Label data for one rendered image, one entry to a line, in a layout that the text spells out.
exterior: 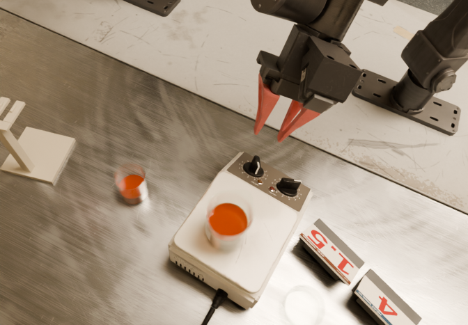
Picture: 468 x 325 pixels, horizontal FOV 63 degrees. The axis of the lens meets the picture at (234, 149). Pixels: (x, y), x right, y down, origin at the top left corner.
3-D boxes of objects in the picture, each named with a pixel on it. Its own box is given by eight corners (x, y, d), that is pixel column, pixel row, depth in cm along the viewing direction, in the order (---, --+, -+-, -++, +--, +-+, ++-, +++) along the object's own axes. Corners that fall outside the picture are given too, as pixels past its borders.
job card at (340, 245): (318, 218, 59) (326, 208, 56) (364, 263, 56) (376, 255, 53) (292, 243, 56) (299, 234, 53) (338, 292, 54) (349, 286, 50)
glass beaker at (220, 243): (226, 266, 46) (233, 245, 39) (193, 236, 47) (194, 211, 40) (258, 230, 48) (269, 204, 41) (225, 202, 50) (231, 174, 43)
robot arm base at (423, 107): (482, 111, 63) (485, 83, 67) (366, 65, 66) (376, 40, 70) (453, 137, 70) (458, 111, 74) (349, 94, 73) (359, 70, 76)
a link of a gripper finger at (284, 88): (297, 158, 51) (331, 97, 46) (247, 142, 49) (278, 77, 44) (289, 132, 56) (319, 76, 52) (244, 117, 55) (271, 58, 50)
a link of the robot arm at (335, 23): (307, 42, 41) (339, -23, 38) (278, 21, 45) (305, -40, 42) (347, 51, 45) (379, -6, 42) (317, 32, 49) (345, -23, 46)
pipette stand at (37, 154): (28, 129, 62) (-6, 74, 51) (76, 140, 62) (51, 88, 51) (1, 171, 58) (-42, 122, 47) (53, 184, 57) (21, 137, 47)
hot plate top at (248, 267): (221, 170, 53) (221, 168, 52) (299, 216, 50) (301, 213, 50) (170, 243, 47) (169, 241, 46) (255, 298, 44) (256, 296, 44)
